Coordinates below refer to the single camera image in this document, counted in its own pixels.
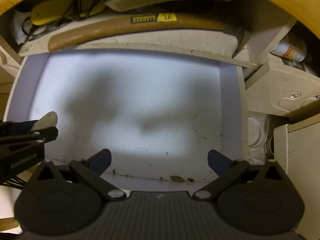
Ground white bottle in drawer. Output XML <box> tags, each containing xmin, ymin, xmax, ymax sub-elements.
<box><xmin>271</xmin><ymin>33</ymin><xmax>307</xmax><ymax>62</ymax></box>

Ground small white oval device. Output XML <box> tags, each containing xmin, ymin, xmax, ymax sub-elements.
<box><xmin>31</xmin><ymin>111</ymin><xmax>58</xmax><ymax>131</ymax></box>

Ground black cable bundle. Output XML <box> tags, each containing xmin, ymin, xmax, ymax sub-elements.
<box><xmin>21</xmin><ymin>0</ymin><xmax>106</xmax><ymax>41</ymax></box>

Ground white drawer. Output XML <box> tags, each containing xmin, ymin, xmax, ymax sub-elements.
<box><xmin>4</xmin><ymin>49</ymin><xmax>247</xmax><ymax>191</ymax></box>

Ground yellow plastic device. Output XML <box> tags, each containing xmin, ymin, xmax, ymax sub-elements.
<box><xmin>30</xmin><ymin>0</ymin><xmax>106</xmax><ymax>25</ymax></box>

